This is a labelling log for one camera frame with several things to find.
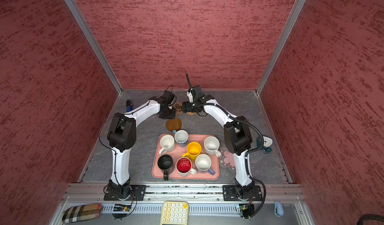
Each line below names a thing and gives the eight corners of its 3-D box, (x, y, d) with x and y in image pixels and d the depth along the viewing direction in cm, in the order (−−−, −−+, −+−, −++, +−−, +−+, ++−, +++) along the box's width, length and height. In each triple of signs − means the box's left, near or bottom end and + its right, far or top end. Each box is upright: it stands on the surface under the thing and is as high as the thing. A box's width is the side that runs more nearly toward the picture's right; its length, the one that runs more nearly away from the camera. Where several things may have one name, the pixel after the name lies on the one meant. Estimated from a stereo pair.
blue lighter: (128, 113, 109) (125, 109, 106) (128, 104, 115) (126, 100, 111) (133, 111, 110) (131, 108, 106) (133, 102, 115) (131, 99, 112)
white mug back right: (204, 159, 86) (205, 154, 79) (203, 142, 93) (204, 136, 86) (219, 159, 86) (221, 154, 80) (217, 142, 93) (219, 136, 87)
